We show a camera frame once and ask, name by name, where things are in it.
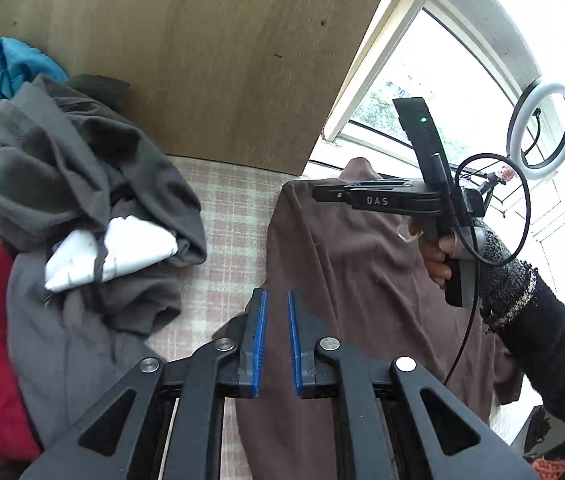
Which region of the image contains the blue garment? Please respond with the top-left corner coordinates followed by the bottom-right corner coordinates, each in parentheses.
top-left (0, 37), bottom-right (69, 116)

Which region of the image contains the right hand-held gripper cable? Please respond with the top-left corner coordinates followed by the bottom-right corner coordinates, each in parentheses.
top-left (445, 154), bottom-right (533, 386)

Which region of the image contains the person's right forearm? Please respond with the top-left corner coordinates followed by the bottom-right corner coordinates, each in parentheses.
top-left (483, 265), bottom-right (565, 441)

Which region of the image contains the white ring light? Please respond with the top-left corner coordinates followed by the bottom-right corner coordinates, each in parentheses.
top-left (507, 82), bottom-right (565, 171)

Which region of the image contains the grey printed shirt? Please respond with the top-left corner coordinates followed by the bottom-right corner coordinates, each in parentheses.
top-left (0, 74), bottom-right (208, 451)

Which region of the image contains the large wooden board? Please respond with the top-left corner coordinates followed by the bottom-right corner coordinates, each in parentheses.
top-left (0, 0), bottom-right (399, 175)

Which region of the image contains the orange knit garment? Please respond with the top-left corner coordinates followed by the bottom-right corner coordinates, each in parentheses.
top-left (533, 457), bottom-right (565, 480)

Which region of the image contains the black phone clip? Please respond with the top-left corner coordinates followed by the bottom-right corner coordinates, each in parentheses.
top-left (530, 106), bottom-right (544, 153)

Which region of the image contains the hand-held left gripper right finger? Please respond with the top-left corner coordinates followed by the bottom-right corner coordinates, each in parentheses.
top-left (287, 290), bottom-right (541, 480)

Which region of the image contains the white window frame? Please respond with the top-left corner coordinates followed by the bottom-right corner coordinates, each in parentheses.
top-left (307, 0), bottom-right (565, 281)

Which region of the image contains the brown shirt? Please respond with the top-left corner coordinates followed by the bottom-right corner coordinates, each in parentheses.
top-left (212, 157), bottom-right (523, 480)

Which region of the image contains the person's right hand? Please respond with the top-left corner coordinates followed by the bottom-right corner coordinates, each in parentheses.
top-left (397, 217), bottom-right (534, 332)

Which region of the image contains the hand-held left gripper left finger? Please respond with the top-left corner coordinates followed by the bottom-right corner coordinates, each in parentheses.
top-left (20, 287), bottom-right (268, 480)

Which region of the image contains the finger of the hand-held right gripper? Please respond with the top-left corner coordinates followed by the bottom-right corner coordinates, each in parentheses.
top-left (311, 183), bottom-right (356, 206)

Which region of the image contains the pink plaid blanket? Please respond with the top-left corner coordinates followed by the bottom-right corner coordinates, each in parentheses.
top-left (145, 155), bottom-right (308, 480)

